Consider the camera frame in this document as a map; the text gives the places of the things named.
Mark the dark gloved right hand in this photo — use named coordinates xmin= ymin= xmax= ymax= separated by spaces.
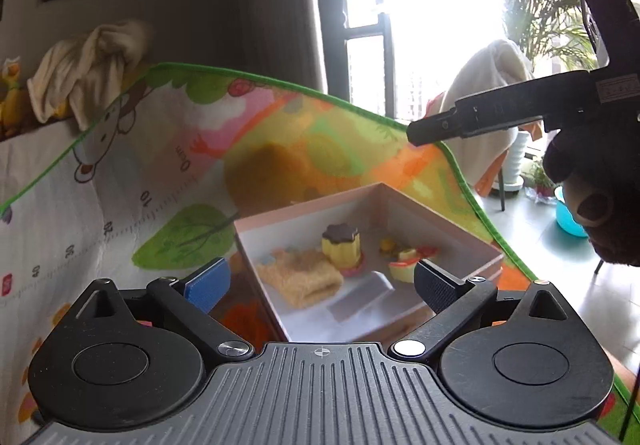
xmin=542 ymin=112 xmax=639 ymax=267

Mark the small yellow red toy food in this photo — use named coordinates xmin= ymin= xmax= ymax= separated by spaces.
xmin=378 ymin=238 xmax=439 ymax=283

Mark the beige knitted cloth toy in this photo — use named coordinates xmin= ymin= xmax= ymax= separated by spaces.
xmin=255 ymin=249 xmax=344 ymax=309

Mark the pink cardboard box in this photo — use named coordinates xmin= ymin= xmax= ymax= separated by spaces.
xmin=235 ymin=184 xmax=503 ymax=343

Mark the yellow brown pudding toy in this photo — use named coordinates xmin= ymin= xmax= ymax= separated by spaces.
xmin=321 ymin=223 xmax=362 ymax=271

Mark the colourful children play mat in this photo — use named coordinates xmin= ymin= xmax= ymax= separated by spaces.
xmin=1 ymin=64 xmax=639 ymax=444

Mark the chair with cream cloth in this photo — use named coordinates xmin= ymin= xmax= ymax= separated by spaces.
xmin=425 ymin=40 xmax=533 ymax=197

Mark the blue plastic basin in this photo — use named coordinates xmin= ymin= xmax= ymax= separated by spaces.
xmin=554 ymin=186 xmax=588 ymax=239

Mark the beige crumpled cloth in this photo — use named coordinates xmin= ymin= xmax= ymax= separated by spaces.
xmin=27 ymin=19 xmax=154 ymax=131

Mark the yellow duck plush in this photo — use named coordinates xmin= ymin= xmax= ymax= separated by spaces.
xmin=1 ymin=57 xmax=34 ymax=140

